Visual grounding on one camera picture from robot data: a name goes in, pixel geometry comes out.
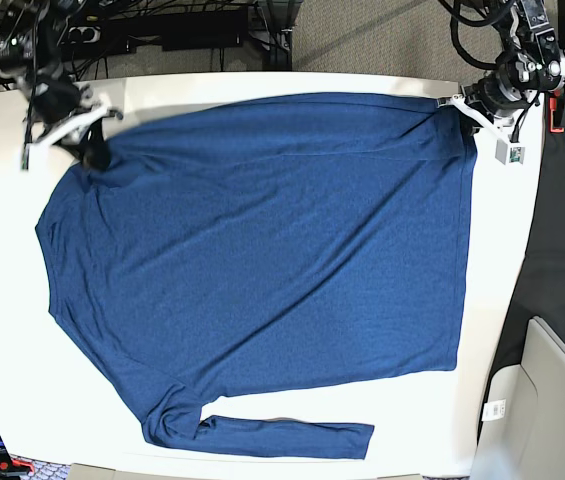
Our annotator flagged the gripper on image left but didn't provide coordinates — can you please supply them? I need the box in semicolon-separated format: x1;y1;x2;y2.
21;82;123;170

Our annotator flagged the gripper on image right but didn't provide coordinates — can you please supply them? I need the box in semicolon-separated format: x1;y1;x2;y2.
437;79;541;138

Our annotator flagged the blue long-sleeve shirt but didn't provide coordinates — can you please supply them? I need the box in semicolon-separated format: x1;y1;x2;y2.
35;93;477;459

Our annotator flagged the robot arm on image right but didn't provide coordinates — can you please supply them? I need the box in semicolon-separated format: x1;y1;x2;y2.
439;1;565;144

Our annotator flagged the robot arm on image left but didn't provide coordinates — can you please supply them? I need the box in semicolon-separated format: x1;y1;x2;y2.
0;1;123;171

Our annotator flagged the red clamp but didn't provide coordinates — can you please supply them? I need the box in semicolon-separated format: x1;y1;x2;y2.
548;92;565;134

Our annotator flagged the beige plastic bin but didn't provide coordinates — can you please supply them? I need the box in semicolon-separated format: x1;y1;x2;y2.
470;317;565;479

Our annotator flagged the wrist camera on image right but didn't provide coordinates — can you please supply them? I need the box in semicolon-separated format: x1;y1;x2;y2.
495;139;525;165

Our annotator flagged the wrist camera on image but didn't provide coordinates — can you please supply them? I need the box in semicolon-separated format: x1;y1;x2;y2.
495;139;525;165
19;143;31;171

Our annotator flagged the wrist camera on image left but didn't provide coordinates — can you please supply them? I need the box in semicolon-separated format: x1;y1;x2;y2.
19;143;31;171

